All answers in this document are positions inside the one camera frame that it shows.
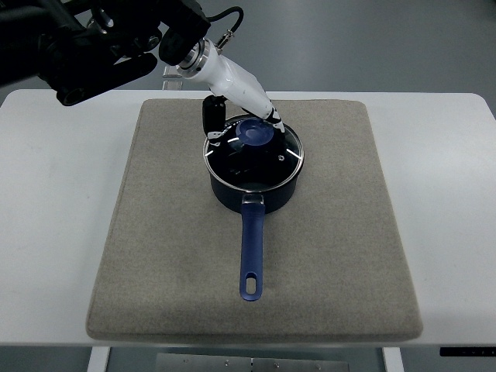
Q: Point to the white left table leg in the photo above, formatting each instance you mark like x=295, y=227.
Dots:
x=98, y=360

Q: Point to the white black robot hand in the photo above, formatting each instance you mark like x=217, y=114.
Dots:
x=205, y=64

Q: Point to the white right table leg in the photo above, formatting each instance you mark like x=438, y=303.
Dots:
x=392, y=359

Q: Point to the black table control panel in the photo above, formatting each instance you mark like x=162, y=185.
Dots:
x=483, y=351

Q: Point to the white table leg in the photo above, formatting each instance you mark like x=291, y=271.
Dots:
x=392, y=359
x=98, y=360

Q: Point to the lower floor socket plate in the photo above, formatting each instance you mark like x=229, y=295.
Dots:
x=172, y=85

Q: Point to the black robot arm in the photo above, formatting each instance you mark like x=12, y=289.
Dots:
x=85, y=48

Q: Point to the grey felt mat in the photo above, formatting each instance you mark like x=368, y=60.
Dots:
x=180, y=267

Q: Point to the metal table base plate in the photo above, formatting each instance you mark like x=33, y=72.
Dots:
x=191, y=362

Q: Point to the glass lid blue knob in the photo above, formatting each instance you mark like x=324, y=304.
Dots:
x=250, y=154

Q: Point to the dark blue saucepan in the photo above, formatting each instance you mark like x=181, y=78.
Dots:
x=253, y=208

